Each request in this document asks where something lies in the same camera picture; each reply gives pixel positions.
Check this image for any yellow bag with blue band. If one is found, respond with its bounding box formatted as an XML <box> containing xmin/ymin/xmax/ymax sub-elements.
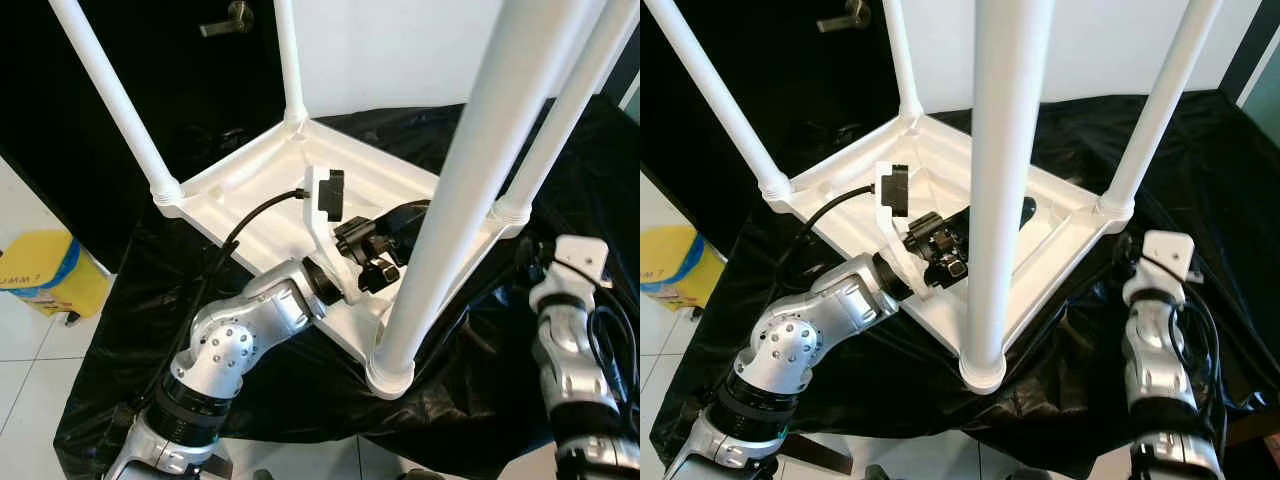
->
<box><xmin>640</xmin><ymin>225</ymin><xmax>726</xmax><ymax>311</ymax></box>
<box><xmin>0</xmin><ymin>230</ymin><xmax>111</xmax><ymax>321</ymax></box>

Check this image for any white plastic table leg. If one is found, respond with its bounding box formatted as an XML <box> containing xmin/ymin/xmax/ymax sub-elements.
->
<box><xmin>490</xmin><ymin>0</ymin><xmax>641</xmax><ymax>229</ymax></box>
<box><xmin>958</xmin><ymin>0</ymin><xmax>1058</xmax><ymax>394</ymax></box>
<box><xmin>48</xmin><ymin>0</ymin><xmax>183</xmax><ymax>208</ymax></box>
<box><xmin>882</xmin><ymin>0</ymin><xmax>924</xmax><ymax>119</ymax></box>
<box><xmin>365</xmin><ymin>0</ymin><xmax>606</xmax><ymax>399</ymax></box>
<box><xmin>1097</xmin><ymin>0</ymin><xmax>1226</xmax><ymax>223</ymax></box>
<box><xmin>643</xmin><ymin>0</ymin><xmax>793</xmax><ymax>206</ymax></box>
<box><xmin>272</xmin><ymin>0</ymin><xmax>309</xmax><ymax>126</ymax></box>

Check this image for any black shiny tablecloth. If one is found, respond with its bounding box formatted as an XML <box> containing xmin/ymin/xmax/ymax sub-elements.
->
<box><xmin>55</xmin><ymin>95</ymin><xmax>641</xmax><ymax>480</ymax></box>
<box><xmin>650</xmin><ymin>90</ymin><xmax>1280</xmax><ymax>480</ymax></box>

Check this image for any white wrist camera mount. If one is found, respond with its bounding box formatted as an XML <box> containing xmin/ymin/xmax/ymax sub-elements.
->
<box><xmin>300</xmin><ymin>165</ymin><xmax>366</xmax><ymax>306</ymax></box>
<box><xmin>530</xmin><ymin>235</ymin><xmax>613</xmax><ymax>311</ymax></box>
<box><xmin>1122</xmin><ymin>230</ymin><xmax>1204</xmax><ymax>306</ymax></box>
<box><xmin>873</xmin><ymin>160</ymin><xmax>931</xmax><ymax>301</ymax></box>

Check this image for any dark grey door frame post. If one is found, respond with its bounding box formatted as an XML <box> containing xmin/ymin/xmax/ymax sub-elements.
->
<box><xmin>605</xmin><ymin>35</ymin><xmax>641</xmax><ymax>106</ymax></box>
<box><xmin>1220</xmin><ymin>0</ymin><xmax>1280</xmax><ymax>101</ymax></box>

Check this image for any white plastic table top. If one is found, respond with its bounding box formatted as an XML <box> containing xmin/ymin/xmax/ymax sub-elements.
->
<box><xmin>155</xmin><ymin>112</ymin><xmax>536</xmax><ymax>401</ymax></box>
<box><xmin>765</xmin><ymin>108</ymin><xmax>1141</xmax><ymax>396</ymax></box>

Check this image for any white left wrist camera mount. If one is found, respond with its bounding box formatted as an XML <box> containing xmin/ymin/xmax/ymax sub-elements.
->
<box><xmin>873</xmin><ymin>160</ymin><xmax>931</xmax><ymax>301</ymax></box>
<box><xmin>300</xmin><ymin>165</ymin><xmax>366</xmax><ymax>306</ymax></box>

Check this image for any brown wooden table brace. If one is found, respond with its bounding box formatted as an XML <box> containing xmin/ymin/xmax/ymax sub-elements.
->
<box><xmin>192</xmin><ymin>450</ymin><xmax>238</xmax><ymax>480</ymax></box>
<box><xmin>790</xmin><ymin>440</ymin><xmax>856</xmax><ymax>477</ymax></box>

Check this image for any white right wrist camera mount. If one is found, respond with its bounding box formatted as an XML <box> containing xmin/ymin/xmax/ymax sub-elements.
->
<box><xmin>530</xmin><ymin>235</ymin><xmax>613</xmax><ymax>311</ymax></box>
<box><xmin>1122</xmin><ymin>230</ymin><xmax>1204</xmax><ymax>306</ymax></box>

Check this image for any black door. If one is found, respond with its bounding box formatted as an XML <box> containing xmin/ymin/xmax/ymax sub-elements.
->
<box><xmin>640</xmin><ymin>0</ymin><xmax>916</xmax><ymax>251</ymax></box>
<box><xmin>0</xmin><ymin>0</ymin><xmax>301</xmax><ymax>271</ymax></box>

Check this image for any metal lever door handle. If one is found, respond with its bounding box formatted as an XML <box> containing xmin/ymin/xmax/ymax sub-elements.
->
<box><xmin>815</xmin><ymin>0</ymin><xmax>873</xmax><ymax>33</ymax></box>
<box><xmin>198</xmin><ymin>0</ymin><xmax>255</xmax><ymax>38</ymax></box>

